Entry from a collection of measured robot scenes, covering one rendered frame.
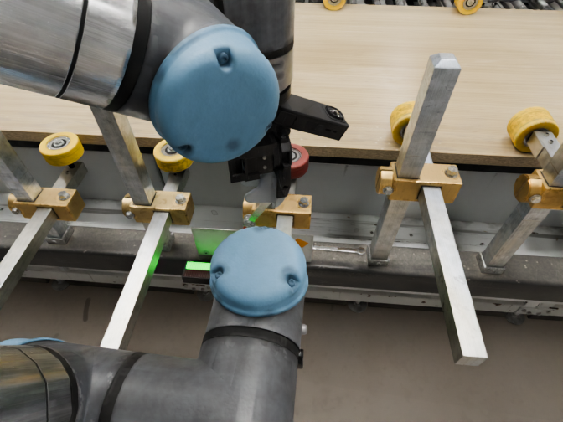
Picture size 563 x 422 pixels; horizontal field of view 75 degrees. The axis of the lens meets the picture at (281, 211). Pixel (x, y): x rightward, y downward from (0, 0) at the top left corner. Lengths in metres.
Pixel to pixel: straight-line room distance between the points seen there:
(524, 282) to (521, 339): 0.82
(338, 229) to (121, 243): 0.55
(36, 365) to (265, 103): 0.19
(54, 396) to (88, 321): 1.48
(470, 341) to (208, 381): 0.36
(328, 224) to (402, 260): 0.24
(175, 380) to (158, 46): 0.20
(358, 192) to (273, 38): 0.67
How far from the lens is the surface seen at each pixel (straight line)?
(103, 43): 0.20
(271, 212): 0.71
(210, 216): 1.05
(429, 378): 1.56
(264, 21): 0.37
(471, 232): 1.12
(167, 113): 0.20
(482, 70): 1.21
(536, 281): 0.99
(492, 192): 1.08
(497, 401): 1.63
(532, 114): 0.92
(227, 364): 0.26
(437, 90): 0.57
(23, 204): 0.93
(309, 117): 0.46
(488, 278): 0.94
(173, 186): 0.82
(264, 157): 0.46
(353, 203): 1.02
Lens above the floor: 1.41
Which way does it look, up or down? 49 degrees down
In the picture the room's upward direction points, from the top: straight up
